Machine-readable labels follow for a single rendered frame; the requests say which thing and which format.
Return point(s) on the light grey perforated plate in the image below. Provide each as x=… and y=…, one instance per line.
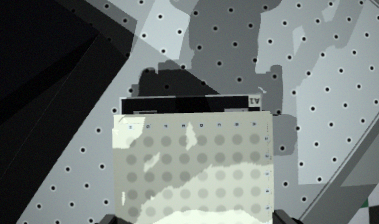
x=314, y=62

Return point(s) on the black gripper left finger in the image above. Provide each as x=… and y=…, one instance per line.
x=108, y=219

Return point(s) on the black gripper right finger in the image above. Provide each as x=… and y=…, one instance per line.
x=281, y=217

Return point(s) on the pale grey plate with grid of round wells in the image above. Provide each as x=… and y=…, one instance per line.
x=193, y=168

